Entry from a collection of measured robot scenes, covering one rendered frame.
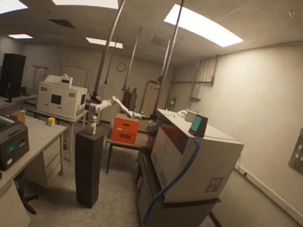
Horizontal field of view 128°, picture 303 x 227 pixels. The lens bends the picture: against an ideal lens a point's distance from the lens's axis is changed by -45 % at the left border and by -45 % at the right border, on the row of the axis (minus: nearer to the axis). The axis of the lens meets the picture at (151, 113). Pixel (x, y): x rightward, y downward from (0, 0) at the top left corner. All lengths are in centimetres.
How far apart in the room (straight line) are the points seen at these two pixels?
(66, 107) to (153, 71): 376
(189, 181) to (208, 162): 24
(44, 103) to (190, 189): 262
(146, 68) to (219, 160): 459
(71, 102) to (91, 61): 327
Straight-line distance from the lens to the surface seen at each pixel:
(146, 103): 498
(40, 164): 189
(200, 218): 193
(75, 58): 577
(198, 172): 126
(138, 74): 528
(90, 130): 148
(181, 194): 137
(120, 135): 235
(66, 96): 250
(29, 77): 680
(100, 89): 518
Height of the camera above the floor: 170
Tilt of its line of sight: 10 degrees down
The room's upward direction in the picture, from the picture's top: 14 degrees clockwise
